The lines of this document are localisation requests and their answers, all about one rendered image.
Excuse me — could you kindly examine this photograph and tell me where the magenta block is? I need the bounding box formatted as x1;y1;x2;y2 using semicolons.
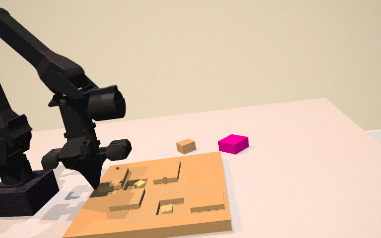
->
218;134;249;155

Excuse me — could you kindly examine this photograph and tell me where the tan block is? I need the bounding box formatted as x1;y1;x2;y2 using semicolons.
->
133;181;146;188
161;204;173;215

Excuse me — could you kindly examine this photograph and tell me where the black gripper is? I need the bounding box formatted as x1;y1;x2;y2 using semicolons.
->
41;121;132;190

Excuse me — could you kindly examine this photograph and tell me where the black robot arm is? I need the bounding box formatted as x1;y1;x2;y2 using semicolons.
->
0;8;126;188

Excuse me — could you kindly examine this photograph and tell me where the small orange block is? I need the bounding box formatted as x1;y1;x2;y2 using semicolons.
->
176;138;196;154

